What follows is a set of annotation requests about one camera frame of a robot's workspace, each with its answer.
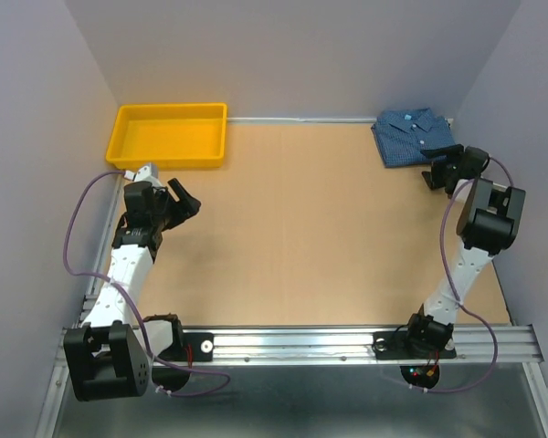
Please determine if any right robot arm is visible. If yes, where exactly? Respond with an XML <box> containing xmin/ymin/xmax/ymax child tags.
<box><xmin>402</xmin><ymin>144</ymin><xmax>526</xmax><ymax>356</ymax></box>

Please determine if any aluminium mounting rail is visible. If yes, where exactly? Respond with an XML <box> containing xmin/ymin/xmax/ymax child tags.
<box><xmin>54</xmin><ymin>294</ymin><xmax>547</xmax><ymax>366</ymax></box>

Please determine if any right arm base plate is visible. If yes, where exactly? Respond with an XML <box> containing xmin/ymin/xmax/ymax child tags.
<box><xmin>372</xmin><ymin>330</ymin><xmax>457</xmax><ymax>360</ymax></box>

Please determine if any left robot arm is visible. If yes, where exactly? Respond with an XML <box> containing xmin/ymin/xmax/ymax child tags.
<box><xmin>63</xmin><ymin>178</ymin><xmax>201</xmax><ymax>402</ymax></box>

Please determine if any yellow plastic bin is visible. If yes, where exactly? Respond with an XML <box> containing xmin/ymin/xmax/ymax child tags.
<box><xmin>105</xmin><ymin>102</ymin><xmax>227</xmax><ymax>171</ymax></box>

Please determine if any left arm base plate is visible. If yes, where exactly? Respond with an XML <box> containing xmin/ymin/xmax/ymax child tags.
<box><xmin>150</xmin><ymin>331</ymin><xmax>214</xmax><ymax>363</ymax></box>

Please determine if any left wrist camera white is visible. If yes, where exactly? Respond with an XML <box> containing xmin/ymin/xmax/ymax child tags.
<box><xmin>122</xmin><ymin>162</ymin><xmax>161</xmax><ymax>187</ymax></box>

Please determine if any blue plaid long sleeve shirt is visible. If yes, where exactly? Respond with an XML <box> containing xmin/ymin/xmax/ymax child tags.
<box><xmin>371</xmin><ymin>108</ymin><xmax>456</xmax><ymax>169</ymax></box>

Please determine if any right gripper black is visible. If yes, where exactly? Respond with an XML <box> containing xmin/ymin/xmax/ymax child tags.
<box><xmin>418</xmin><ymin>142</ymin><xmax>462</xmax><ymax>189</ymax></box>

